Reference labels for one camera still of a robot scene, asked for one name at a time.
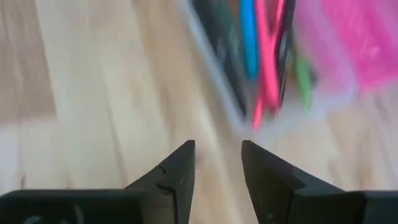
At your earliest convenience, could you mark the dark green pencil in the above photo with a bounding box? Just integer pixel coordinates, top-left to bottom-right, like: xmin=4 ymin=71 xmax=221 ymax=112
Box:
xmin=191 ymin=0 xmax=249 ymax=118

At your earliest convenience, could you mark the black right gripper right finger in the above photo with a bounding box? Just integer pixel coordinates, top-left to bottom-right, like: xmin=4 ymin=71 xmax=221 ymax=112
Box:
xmin=241 ymin=139 xmax=366 ymax=224

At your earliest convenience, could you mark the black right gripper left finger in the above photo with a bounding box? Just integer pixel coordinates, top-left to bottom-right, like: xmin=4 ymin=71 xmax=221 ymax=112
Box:
xmin=124 ymin=139 xmax=196 ymax=224

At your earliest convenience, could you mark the green pen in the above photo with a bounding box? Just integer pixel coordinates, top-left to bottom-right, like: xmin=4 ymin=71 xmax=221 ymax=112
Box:
xmin=294 ymin=51 xmax=314 ymax=111

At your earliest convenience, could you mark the blue pen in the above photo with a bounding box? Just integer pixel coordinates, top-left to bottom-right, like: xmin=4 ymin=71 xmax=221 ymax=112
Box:
xmin=238 ymin=0 xmax=259 ymax=81

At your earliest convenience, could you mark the black pen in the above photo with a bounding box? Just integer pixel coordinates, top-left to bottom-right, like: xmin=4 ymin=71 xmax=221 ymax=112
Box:
xmin=275 ymin=0 xmax=297 ymax=105

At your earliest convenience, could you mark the clear box with pink lid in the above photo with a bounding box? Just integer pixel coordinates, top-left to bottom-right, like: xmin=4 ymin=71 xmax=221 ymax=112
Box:
xmin=178 ymin=0 xmax=398 ymax=139

